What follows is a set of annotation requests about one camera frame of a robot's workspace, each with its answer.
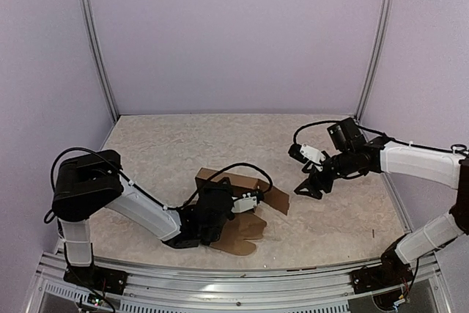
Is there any left aluminium frame post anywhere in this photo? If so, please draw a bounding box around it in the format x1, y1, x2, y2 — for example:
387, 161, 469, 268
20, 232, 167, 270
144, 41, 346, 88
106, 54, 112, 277
79, 0, 120, 124

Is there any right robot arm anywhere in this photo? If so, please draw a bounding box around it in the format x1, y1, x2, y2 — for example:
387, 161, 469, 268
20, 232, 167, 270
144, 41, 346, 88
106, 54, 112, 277
288, 117, 468, 287

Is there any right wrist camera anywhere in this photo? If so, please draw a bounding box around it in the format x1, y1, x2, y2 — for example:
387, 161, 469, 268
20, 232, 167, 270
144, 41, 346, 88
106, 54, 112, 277
288, 144, 326, 166

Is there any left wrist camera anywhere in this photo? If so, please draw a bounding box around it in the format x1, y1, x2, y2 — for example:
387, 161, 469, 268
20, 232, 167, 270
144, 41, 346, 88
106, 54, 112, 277
232, 189, 265, 213

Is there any aluminium frame post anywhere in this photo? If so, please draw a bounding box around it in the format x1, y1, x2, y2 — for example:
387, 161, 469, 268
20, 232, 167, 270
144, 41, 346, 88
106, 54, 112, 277
79, 0, 120, 124
354, 0, 393, 122

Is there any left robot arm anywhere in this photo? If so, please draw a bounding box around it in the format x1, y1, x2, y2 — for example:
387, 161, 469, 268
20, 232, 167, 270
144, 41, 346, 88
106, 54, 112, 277
51, 148, 235, 287

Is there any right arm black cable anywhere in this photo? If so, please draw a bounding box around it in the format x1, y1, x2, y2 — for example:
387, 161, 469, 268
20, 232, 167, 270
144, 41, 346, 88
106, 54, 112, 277
291, 119, 469, 156

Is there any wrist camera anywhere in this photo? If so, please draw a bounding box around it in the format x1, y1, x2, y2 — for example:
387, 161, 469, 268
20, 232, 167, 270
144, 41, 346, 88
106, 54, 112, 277
232, 189, 265, 213
288, 144, 326, 166

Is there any brown cardboard box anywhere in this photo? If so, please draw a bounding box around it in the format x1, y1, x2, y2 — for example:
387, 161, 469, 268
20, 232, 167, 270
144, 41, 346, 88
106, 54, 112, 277
209, 172, 289, 256

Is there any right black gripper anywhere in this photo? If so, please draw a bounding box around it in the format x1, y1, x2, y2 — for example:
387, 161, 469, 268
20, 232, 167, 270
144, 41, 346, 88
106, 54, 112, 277
295, 149, 356, 199

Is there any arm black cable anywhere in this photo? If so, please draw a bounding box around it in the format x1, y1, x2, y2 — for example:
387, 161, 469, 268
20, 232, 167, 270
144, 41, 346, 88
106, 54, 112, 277
291, 119, 469, 156
43, 147, 274, 224

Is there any front aluminium rail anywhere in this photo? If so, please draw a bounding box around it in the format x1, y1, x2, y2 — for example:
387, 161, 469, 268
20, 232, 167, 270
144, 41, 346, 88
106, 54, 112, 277
19, 251, 456, 312

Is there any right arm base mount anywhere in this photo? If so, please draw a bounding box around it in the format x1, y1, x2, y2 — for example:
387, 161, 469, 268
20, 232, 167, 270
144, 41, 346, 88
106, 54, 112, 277
350, 264, 414, 295

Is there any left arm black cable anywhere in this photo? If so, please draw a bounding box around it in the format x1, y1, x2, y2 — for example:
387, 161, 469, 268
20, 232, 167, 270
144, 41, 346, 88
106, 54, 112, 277
43, 147, 274, 224

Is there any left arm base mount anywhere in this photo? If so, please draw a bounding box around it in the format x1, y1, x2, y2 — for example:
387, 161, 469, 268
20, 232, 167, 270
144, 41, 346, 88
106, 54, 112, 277
64, 265, 128, 295

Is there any right aluminium frame post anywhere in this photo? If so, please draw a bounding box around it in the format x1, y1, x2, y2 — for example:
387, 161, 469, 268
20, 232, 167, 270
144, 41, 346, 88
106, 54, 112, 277
354, 0, 393, 122

